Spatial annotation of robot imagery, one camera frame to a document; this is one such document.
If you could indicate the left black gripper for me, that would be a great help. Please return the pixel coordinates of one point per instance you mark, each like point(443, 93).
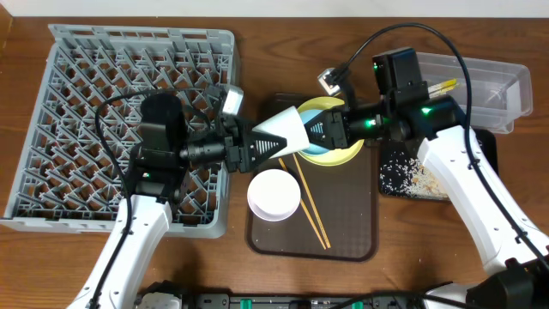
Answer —
point(233, 149)

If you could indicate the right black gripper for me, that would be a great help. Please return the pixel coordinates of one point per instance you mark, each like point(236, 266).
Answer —
point(341, 127)

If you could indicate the yellow plastic wrapper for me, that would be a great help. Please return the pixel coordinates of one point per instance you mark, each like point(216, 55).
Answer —
point(442, 88)

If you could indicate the light blue bowl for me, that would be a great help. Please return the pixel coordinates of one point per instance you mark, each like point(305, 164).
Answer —
point(314, 149)

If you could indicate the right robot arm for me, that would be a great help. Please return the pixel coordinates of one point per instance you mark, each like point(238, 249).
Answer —
point(514, 252)

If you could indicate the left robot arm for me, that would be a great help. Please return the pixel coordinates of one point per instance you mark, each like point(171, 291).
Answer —
point(154, 183)

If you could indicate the black food waste tray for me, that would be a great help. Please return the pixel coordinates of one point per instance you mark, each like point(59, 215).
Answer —
point(441, 168)

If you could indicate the spilled rice food waste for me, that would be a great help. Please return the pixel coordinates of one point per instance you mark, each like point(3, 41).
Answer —
point(401, 175)

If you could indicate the clear plastic waste bin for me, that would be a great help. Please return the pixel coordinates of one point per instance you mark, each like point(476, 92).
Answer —
point(501, 92)

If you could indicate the yellow round plate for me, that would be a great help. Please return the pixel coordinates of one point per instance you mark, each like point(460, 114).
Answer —
point(334, 157)

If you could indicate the upper wooden chopstick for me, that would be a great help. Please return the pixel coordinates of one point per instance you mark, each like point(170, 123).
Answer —
point(312, 202)

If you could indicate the wooden chopstick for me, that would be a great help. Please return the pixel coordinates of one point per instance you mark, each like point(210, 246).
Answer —
point(306, 211)
point(312, 202)

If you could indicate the lower wooden chopstick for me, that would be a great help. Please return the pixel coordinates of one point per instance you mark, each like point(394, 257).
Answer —
point(306, 211)

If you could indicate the white round bowl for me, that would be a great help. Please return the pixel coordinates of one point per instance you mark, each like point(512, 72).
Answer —
point(273, 195)

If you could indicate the dark brown serving tray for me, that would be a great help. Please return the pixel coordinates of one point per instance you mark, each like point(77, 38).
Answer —
point(345, 225)

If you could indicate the grey plastic dish rack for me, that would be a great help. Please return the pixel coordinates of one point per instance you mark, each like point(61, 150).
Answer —
point(89, 99)

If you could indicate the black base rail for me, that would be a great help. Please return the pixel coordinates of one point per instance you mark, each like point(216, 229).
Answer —
point(166, 294)

